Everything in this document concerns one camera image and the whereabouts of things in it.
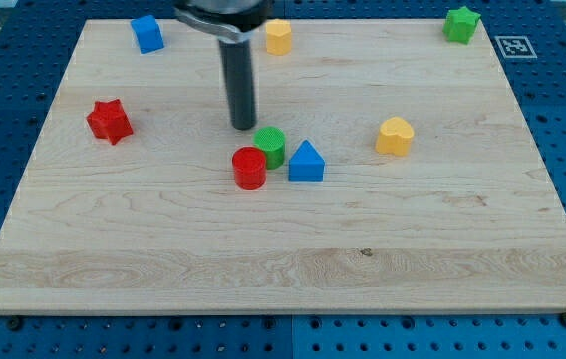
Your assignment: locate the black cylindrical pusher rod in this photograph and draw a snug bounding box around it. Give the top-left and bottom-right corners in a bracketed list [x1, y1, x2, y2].
[219, 40, 257, 130]

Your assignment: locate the yellow heart block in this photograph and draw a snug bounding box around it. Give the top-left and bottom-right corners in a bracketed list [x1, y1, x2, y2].
[375, 117, 415, 157]

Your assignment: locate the yellow hexagon block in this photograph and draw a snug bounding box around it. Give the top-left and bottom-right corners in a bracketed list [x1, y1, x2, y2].
[265, 19, 293, 56]

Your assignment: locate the blue cube block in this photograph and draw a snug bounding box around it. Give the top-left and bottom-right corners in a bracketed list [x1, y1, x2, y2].
[130, 15, 164, 54]

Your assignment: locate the green cylinder block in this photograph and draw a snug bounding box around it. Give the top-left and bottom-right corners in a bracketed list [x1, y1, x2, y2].
[253, 126, 286, 170]

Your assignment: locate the red cylinder block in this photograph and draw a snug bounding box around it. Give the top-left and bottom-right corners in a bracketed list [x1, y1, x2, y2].
[232, 147, 266, 190]

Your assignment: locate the blue triangle block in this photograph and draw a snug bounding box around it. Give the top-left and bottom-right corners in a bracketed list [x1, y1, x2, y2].
[288, 140, 326, 182]

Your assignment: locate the red star block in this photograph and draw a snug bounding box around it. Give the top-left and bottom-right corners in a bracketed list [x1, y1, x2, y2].
[87, 99, 134, 145]

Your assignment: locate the wooden board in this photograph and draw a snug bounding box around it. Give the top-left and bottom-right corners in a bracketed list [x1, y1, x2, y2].
[0, 19, 566, 316]

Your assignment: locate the green star block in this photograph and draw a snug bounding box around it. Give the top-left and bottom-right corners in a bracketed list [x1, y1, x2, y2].
[442, 6, 481, 45]

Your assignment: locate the white fiducial marker tag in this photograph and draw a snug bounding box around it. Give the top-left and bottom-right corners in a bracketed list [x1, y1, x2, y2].
[495, 35, 537, 59]

